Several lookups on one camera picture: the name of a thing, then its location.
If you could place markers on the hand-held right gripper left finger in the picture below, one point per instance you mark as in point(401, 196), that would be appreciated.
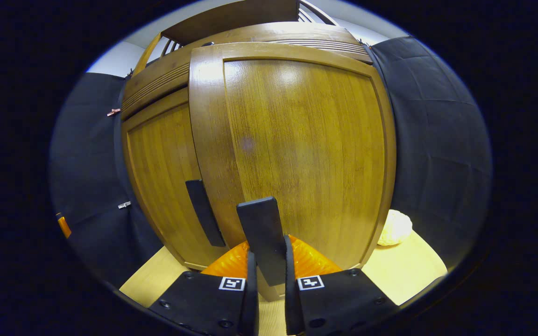
point(203, 303)

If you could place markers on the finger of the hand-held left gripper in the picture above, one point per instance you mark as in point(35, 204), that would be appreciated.
point(64, 226)

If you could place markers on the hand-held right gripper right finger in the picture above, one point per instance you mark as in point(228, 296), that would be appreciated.
point(343, 303)

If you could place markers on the wooden double-door shoe cabinet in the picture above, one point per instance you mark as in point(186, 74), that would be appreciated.
point(231, 16)

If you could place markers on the white clip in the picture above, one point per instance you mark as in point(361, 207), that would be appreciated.
point(124, 205)

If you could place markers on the orange clip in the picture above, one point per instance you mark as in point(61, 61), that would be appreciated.
point(113, 112)

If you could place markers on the black backdrop cloth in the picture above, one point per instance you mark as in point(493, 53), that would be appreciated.
point(437, 140)

